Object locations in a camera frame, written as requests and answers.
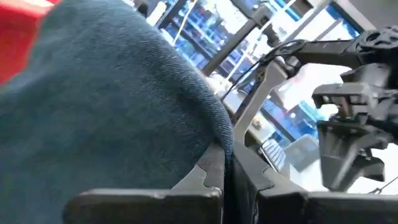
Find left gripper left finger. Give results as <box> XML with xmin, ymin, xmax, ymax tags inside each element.
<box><xmin>172</xmin><ymin>142</ymin><xmax>226</xmax><ymax>191</ymax></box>

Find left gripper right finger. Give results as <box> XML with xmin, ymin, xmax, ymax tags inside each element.
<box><xmin>232</xmin><ymin>141</ymin><xmax>307</xmax><ymax>224</ymax></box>

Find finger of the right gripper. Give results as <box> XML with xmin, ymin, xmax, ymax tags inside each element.
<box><xmin>353</xmin><ymin>149</ymin><xmax>386</xmax><ymax>183</ymax></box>
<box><xmin>317</xmin><ymin>121</ymin><xmax>379</xmax><ymax>192</ymax></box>

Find dark blue denim jeans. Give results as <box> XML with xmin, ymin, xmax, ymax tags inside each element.
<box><xmin>0</xmin><ymin>0</ymin><xmax>234</xmax><ymax>224</ymax></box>

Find large red plastic laundry bin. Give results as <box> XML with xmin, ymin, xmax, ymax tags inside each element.
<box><xmin>0</xmin><ymin>0</ymin><xmax>62</xmax><ymax>85</ymax></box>

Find grey office chair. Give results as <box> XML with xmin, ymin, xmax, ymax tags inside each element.
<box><xmin>282</xmin><ymin>134</ymin><xmax>322</xmax><ymax>174</ymax></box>

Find black computer keyboard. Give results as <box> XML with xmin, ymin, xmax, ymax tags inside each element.
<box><xmin>260</xmin><ymin>138</ymin><xmax>287</xmax><ymax>171</ymax></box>

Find black aluminium frame post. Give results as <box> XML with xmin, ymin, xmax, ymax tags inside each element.
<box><xmin>201</xmin><ymin>5</ymin><xmax>274</xmax><ymax>76</ymax></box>

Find yellow hanging cable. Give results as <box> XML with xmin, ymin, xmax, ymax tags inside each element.
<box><xmin>172</xmin><ymin>0</ymin><xmax>199</xmax><ymax>45</ymax></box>

